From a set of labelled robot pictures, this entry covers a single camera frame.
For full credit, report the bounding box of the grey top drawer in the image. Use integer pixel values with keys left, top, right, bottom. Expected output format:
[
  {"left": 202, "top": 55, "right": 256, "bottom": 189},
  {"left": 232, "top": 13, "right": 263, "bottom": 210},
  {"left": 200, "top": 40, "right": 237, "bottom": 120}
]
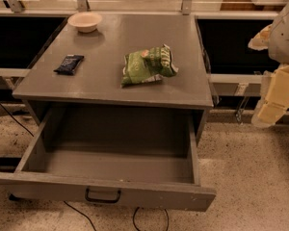
[{"left": 0, "top": 105, "right": 216, "bottom": 212}]

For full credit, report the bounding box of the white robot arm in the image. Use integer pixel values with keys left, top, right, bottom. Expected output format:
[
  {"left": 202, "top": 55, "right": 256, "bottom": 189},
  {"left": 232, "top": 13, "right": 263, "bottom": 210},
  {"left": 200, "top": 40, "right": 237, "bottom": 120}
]
[{"left": 248, "top": 2, "right": 289, "bottom": 128}]

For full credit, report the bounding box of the grey drawer cabinet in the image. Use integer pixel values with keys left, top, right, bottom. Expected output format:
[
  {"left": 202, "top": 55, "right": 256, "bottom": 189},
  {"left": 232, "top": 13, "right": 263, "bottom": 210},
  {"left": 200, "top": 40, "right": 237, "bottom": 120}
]
[{"left": 13, "top": 14, "right": 213, "bottom": 140}]

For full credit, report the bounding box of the green chip bag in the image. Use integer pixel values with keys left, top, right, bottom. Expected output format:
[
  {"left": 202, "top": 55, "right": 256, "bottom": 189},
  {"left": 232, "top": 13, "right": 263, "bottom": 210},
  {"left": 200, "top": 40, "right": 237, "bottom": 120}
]
[{"left": 121, "top": 44, "right": 178, "bottom": 87}]

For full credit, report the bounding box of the white bowl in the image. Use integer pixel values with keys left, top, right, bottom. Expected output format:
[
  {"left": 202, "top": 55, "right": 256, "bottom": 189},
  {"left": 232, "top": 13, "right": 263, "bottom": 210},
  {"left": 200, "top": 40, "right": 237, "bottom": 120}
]
[{"left": 67, "top": 12, "right": 102, "bottom": 33}]

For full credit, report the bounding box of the dark blue snack packet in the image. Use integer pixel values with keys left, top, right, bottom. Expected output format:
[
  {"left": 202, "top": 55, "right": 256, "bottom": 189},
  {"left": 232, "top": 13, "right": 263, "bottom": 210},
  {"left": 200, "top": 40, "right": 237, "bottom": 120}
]
[{"left": 54, "top": 55, "right": 84, "bottom": 75}]

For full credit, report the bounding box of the black looped floor cable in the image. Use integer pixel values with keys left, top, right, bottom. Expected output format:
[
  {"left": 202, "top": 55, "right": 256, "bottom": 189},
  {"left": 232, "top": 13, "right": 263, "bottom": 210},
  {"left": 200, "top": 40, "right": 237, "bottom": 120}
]
[{"left": 132, "top": 206, "right": 170, "bottom": 231}]

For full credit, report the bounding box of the black top drawer handle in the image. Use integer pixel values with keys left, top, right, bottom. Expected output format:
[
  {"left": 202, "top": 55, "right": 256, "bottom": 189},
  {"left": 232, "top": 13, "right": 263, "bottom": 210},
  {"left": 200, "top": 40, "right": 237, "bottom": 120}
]
[{"left": 85, "top": 189, "right": 121, "bottom": 204}]

